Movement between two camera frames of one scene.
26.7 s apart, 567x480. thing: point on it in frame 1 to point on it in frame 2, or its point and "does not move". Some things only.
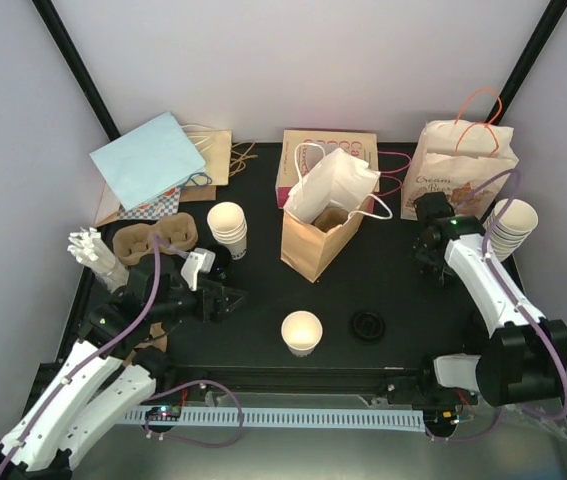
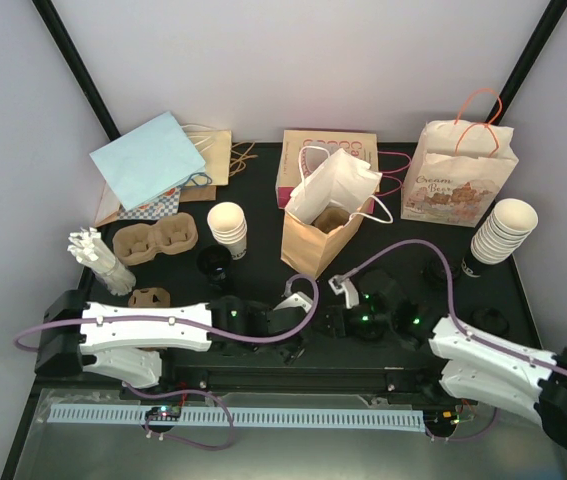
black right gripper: x=420 y=253 to x=337 y=316
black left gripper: x=208 y=313 to x=291 y=353
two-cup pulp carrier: x=176 y=232 does not move
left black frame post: x=80 y=70 does not move
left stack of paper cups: x=229 y=227 does not move
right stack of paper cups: x=513 y=229 does not move
